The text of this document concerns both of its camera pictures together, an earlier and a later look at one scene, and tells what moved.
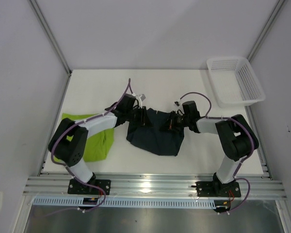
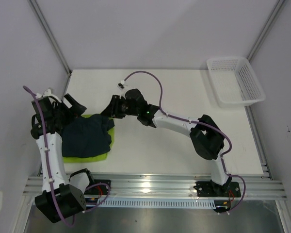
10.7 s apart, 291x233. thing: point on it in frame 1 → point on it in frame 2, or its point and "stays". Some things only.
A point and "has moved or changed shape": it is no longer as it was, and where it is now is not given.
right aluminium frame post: [266, 30] stays
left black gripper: [142, 111] → [76, 109]
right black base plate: [217, 189] stays
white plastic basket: [234, 82] stays
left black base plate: [75, 187] stays
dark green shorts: [150, 137] has moved or changed shape
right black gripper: [172, 126] → [112, 110]
